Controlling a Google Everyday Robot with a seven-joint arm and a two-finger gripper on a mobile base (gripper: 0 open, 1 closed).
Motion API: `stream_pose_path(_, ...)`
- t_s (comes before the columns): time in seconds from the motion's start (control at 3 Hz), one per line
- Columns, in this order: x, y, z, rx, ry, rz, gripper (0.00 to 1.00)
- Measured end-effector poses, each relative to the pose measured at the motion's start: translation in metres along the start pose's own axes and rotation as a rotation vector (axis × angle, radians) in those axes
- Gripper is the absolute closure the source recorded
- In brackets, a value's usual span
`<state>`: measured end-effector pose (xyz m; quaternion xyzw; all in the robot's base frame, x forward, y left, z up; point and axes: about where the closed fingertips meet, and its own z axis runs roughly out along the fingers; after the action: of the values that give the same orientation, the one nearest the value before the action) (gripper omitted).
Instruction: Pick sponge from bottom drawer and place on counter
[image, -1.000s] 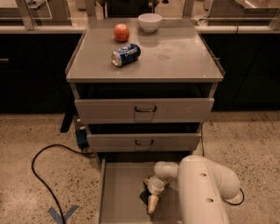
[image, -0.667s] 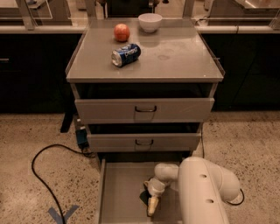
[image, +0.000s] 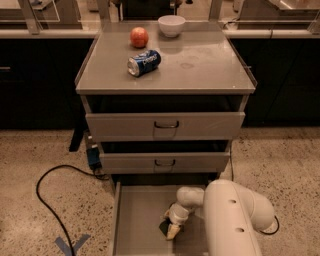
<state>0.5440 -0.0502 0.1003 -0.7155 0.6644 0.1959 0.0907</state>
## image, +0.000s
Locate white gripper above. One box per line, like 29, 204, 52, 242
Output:
163, 203, 189, 240

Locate green yellow sponge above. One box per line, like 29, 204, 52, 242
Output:
159, 220, 169, 236

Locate red apple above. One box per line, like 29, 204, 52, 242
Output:
130, 27, 149, 48

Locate grey top drawer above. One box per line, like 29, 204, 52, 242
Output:
86, 112, 245, 142

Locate black cable on right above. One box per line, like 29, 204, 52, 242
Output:
228, 146, 280, 236

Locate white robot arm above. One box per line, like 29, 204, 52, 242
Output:
165, 179, 275, 256

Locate dark background counter cabinets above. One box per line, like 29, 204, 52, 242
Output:
0, 33, 320, 129

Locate grey bottom drawer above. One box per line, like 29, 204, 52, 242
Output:
108, 183, 209, 256

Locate black middle drawer handle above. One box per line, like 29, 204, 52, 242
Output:
154, 159, 176, 167

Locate black drawer handle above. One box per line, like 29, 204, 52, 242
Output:
154, 121, 180, 129
154, 159, 176, 167

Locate grey drawer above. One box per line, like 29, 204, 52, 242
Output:
100, 152, 229, 174
86, 112, 245, 142
108, 183, 209, 256

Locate black cable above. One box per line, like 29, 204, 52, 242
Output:
35, 164, 110, 256
228, 146, 280, 236

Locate grey middle drawer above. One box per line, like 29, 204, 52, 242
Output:
100, 152, 229, 174

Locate black cable on left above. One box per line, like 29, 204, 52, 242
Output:
35, 164, 110, 256

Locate blue power adapter box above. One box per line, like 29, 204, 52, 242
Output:
86, 147, 102, 170

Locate blue pepsi can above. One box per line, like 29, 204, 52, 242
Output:
127, 50, 161, 77

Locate black top drawer handle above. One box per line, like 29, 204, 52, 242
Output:
154, 121, 180, 129

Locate white bowl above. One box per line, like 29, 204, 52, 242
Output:
158, 15, 186, 37

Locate blue tape cross mark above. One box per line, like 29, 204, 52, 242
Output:
55, 234, 90, 256

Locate grey drawer cabinet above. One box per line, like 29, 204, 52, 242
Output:
76, 22, 255, 185

